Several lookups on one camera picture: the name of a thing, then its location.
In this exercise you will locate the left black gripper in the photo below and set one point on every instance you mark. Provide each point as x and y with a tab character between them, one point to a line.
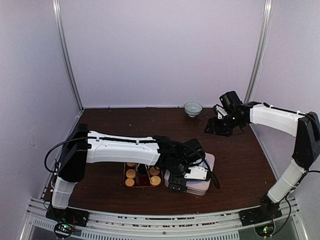
175	184

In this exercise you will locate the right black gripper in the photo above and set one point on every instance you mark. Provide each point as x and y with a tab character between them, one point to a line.
213	127

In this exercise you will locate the white divided cookie tin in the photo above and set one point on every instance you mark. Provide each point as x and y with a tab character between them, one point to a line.
195	187

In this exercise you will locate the white handled metal tongs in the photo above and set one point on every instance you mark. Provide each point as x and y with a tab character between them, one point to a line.
137	174

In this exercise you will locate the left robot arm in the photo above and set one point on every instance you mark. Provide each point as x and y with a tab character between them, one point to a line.
84	146

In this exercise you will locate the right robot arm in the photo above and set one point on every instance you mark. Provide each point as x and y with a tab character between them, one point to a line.
289	138

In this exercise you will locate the large round tan cookie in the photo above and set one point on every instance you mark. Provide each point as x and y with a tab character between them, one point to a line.
155	180

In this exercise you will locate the dotted round cookie right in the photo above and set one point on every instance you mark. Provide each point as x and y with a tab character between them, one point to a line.
154	171

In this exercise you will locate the pale blue ceramic bowl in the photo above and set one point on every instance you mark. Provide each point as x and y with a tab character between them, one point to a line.
192	109

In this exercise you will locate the dark red cookie tray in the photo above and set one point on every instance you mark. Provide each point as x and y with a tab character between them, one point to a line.
144	176

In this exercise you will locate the bottom left round cookie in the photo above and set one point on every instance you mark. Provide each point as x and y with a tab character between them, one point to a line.
129	182

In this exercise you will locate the middle left dotted cookie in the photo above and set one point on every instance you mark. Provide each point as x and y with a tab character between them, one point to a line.
130	164

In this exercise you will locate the right aluminium frame post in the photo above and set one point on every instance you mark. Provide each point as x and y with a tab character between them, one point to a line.
261	47

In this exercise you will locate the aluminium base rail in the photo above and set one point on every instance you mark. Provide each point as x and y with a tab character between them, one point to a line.
223	225

